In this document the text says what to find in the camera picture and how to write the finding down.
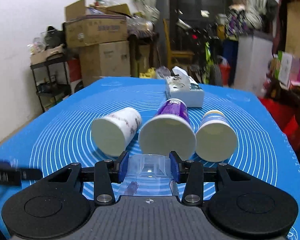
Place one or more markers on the wooden chair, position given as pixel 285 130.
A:
pixel 175 56

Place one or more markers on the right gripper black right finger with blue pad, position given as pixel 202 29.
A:
pixel 190 173

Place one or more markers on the cardboard box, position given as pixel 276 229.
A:
pixel 87 25
pixel 103 60

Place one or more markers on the black metal shelf rack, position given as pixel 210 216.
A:
pixel 52 87

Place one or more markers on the black bicycle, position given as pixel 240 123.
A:
pixel 204 67

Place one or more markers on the clear plastic cup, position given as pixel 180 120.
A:
pixel 147 175

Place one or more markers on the white tissue box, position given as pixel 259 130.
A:
pixel 183 87

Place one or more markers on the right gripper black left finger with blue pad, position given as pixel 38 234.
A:
pixel 107 172

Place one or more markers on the red plastic bucket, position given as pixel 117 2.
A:
pixel 225 72

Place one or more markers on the purple white paper cup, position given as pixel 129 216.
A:
pixel 169 130

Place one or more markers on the lower cardboard box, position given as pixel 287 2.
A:
pixel 103 60

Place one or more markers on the white paper cup grey print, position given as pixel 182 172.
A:
pixel 113 133

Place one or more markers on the red boxes stack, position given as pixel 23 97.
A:
pixel 288 120

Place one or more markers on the white paper cup yellow rim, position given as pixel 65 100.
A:
pixel 216 139

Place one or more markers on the upper cardboard box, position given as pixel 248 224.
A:
pixel 87 25

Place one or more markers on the green white carton box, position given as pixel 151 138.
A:
pixel 286 60

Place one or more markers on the blue silicone baking mat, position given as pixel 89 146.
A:
pixel 62 135

